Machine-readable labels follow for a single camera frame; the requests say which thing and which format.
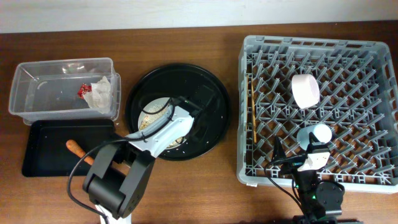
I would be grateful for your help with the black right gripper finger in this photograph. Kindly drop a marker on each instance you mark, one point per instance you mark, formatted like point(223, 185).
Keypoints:
point(314, 143)
point(278, 151)

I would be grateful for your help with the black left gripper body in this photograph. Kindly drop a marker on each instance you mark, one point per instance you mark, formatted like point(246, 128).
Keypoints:
point(199, 137)

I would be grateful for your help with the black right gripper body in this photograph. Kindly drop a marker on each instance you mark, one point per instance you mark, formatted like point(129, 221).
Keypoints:
point(292, 164)

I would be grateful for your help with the light blue cup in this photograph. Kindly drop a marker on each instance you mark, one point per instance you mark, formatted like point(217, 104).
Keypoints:
point(321, 131)

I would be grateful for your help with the grey plate with food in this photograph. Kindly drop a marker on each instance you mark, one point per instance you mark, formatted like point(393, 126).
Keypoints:
point(152, 115)

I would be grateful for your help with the white napkin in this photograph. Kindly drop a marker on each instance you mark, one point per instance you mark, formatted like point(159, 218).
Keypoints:
point(99, 98)

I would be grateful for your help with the red snack wrapper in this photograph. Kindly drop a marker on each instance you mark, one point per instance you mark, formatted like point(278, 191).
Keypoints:
point(84, 89)

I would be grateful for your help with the orange carrot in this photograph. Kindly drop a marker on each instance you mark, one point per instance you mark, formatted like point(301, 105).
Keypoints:
point(77, 150)

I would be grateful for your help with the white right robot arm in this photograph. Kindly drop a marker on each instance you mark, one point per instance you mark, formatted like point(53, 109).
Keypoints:
point(319, 200)

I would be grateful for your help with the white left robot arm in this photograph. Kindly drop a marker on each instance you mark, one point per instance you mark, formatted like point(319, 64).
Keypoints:
point(120, 169)

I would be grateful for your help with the grey dishwasher rack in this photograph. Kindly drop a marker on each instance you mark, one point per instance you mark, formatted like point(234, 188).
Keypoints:
point(358, 101)

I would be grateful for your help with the round black tray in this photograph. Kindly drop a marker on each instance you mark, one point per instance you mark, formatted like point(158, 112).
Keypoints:
point(175, 80)

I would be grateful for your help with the clear plastic bin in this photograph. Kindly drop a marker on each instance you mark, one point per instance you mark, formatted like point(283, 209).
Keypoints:
point(48, 90)

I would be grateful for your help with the black rectangular tray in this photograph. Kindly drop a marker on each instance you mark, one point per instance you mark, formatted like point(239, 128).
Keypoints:
point(46, 152)

